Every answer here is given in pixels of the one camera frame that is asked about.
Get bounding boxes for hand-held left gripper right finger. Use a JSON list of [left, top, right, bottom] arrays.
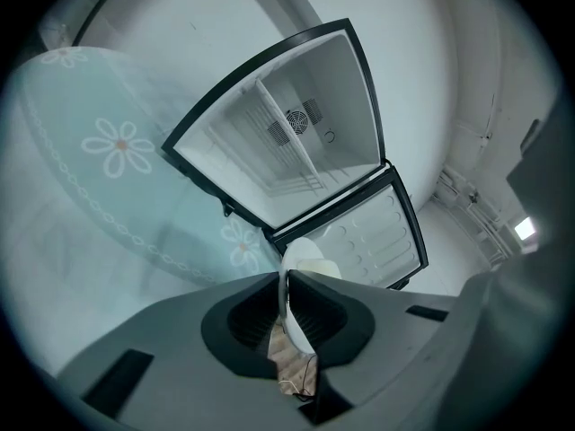
[[287, 269, 460, 431]]

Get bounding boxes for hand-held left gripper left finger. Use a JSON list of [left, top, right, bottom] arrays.
[[57, 270, 311, 431]]

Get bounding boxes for pale yellow food piece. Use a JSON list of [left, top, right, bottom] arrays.
[[298, 258, 342, 280]]

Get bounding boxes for white plate of food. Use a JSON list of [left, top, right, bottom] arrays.
[[277, 236, 343, 357]]

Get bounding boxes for black fridge with white interior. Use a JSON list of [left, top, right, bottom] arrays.
[[160, 17, 388, 242]]

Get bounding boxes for black fridge door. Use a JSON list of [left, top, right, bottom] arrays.
[[268, 162, 430, 291]]

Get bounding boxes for small bright window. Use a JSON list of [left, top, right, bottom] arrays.
[[513, 216, 538, 242]]

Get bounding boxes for light green flowered table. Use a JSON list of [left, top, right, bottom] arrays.
[[6, 45, 288, 289]]

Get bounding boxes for thin black cable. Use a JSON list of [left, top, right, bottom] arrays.
[[294, 355, 319, 399]]

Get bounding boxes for white wall pipes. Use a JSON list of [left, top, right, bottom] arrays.
[[434, 167, 514, 269]]

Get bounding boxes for white wire fridge shelf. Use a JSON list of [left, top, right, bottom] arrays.
[[254, 77, 325, 193]]

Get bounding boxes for black door frame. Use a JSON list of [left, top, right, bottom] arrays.
[[70, 0, 150, 48]]

